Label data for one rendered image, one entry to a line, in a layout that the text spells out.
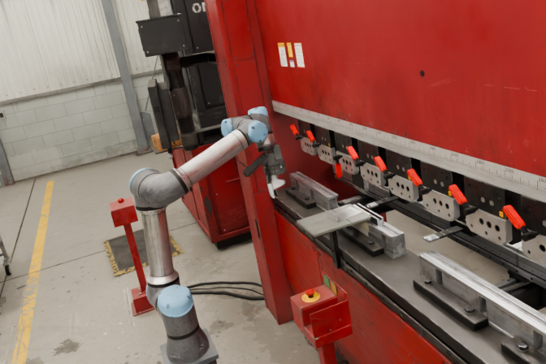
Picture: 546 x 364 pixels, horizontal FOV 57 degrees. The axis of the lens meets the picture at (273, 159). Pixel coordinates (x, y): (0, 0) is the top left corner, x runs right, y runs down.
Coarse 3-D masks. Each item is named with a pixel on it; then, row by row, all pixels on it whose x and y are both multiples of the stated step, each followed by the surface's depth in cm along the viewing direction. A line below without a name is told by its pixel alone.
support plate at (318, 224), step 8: (336, 208) 220; (344, 208) 218; (312, 216) 216; (320, 216) 214; (352, 216) 209; (360, 216) 207; (368, 216) 206; (304, 224) 209; (312, 224) 208; (320, 224) 206; (328, 224) 205; (336, 224) 204; (344, 224) 202; (352, 224) 203; (312, 232) 200; (320, 232) 199
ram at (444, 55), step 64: (256, 0) 262; (320, 0) 194; (384, 0) 154; (448, 0) 128; (512, 0) 109; (320, 64) 209; (384, 64) 163; (448, 64) 134; (512, 64) 114; (384, 128) 173; (448, 128) 141; (512, 128) 119
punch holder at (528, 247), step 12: (528, 204) 120; (540, 204) 116; (528, 216) 121; (540, 216) 117; (528, 228) 122; (540, 228) 118; (528, 240) 122; (540, 240) 119; (528, 252) 124; (540, 252) 120; (540, 264) 121
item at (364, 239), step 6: (354, 228) 219; (342, 234) 221; (348, 234) 216; (354, 234) 214; (360, 234) 213; (354, 240) 211; (360, 240) 207; (366, 240) 206; (360, 246) 207; (366, 246) 202; (372, 246) 201; (378, 246) 200; (366, 252) 202; (372, 252) 198; (378, 252) 198
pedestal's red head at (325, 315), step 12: (324, 288) 200; (300, 300) 195; (324, 300) 192; (336, 300) 194; (348, 300) 185; (300, 312) 190; (312, 312) 191; (324, 312) 182; (336, 312) 184; (348, 312) 186; (300, 324) 195; (312, 324) 181; (324, 324) 183; (336, 324) 185; (348, 324) 187; (312, 336) 184; (324, 336) 184; (336, 336) 186
